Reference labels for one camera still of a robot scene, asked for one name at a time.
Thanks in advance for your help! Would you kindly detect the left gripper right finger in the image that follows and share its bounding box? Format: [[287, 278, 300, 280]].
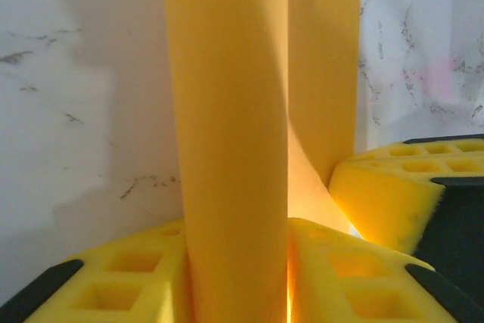
[[287, 216, 484, 323]]

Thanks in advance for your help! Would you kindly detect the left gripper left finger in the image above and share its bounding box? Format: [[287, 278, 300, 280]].
[[0, 219, 197, 323]]

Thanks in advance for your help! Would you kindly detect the yellow paper sheet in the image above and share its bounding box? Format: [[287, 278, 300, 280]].
[[160, 0, 364, 323]]

